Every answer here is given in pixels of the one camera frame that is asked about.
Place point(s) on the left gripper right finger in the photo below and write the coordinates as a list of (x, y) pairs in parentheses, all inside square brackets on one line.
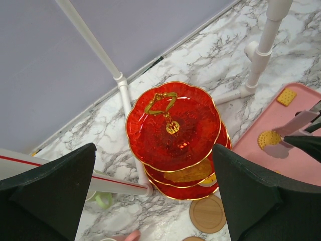
[(261, 204)]

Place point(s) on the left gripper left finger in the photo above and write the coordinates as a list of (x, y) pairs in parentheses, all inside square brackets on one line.
[(44, 201)]

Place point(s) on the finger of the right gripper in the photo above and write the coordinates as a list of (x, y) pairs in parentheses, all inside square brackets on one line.
[(308, 144), (316, 108)]

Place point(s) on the metal tongs pink tips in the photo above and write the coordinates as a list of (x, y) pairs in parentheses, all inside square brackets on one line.
[(304, 123)]

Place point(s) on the round biscuit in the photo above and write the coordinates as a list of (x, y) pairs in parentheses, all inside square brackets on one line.
[(267, 138)]

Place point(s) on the brown croissant bread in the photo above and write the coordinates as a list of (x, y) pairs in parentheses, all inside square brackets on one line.
[(198, 172)]

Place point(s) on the pink mug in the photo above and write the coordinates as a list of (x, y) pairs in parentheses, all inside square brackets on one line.
[(134, 236)]

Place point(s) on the red three-tier stand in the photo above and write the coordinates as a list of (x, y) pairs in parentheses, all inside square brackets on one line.
[(173, 127)]

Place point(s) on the yellow donut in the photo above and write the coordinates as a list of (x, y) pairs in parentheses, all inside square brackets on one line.
[(210, 181)]

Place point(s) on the pink serving tray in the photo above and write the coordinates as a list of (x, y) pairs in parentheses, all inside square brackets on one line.
[(297, 165)]

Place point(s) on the square cracker biscuit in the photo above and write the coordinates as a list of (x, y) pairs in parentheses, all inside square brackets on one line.
[(286, 97)]

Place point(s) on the upper wooden coaster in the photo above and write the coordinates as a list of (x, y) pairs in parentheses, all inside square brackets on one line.
[(207, 214)]

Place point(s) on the wooden coaster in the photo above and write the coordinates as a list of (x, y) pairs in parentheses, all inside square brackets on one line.
[(207, 214), (193, 238)]

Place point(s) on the green mug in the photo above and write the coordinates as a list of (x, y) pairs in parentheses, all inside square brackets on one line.
[(103, 199)]

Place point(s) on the lower wooden coaster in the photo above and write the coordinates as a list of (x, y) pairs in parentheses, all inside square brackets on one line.
[(193, 238)]

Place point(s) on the white pvc pipe frame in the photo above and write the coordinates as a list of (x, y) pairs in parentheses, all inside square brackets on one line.
[(125, 88)]

